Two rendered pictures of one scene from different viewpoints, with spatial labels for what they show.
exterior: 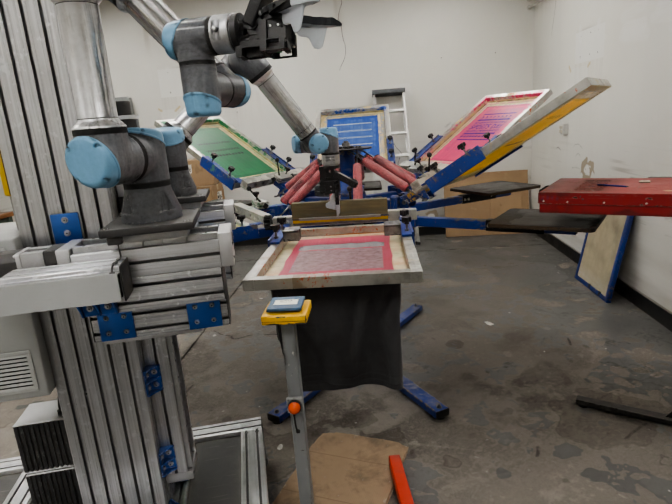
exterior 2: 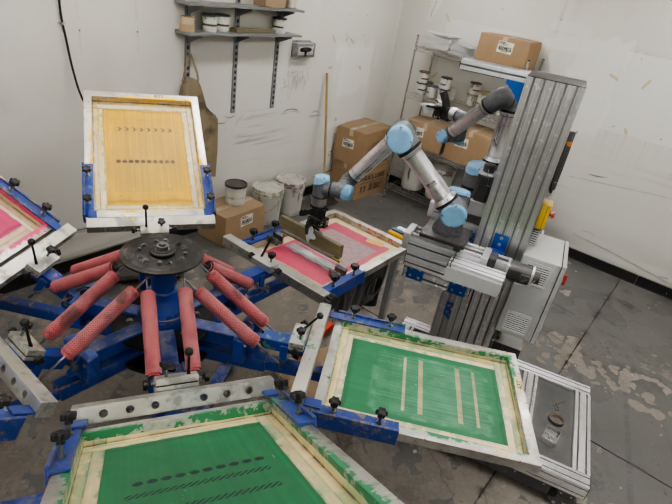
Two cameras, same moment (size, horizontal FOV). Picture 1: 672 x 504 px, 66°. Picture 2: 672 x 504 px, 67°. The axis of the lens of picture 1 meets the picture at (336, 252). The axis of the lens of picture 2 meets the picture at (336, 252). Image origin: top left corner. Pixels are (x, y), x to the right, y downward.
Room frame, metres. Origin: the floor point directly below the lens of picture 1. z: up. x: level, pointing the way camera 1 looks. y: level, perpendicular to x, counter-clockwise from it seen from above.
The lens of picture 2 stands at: (4.09, 1.22, 2.31)
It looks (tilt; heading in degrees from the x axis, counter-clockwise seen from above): 29 degrees down; 209
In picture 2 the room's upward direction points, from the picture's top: 10 degrees clockwise
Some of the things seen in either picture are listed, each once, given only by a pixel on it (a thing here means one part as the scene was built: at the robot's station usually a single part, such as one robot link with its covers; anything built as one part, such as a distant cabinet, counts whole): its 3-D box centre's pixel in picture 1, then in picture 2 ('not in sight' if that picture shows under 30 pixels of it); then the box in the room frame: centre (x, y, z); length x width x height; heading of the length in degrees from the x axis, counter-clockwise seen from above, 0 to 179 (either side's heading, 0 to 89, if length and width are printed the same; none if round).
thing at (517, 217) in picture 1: (458, 221); not in sight; (2.64, -0.65, 0.91); 1.34 x 0.40 x 0.08; 55
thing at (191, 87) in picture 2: not in sight; (191, 120); (1.26, -1.91, 1.06); 0.53 x 0.07 x 1.05; 175
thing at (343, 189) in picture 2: (307, 143); (341, 190); (2.12, 0.08, 1.39); 0.11 x 0.11 x 0.08; 19
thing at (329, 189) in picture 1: (330, 179); (318, 216); (2.17, 0.00, 1.23); 0.09 x 0.08 x 0.12; 85
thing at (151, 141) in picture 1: (140, 154); (476, 173); (1.34, 0.47, 1.42); 0.13 x 0.12 x 0.14; 163
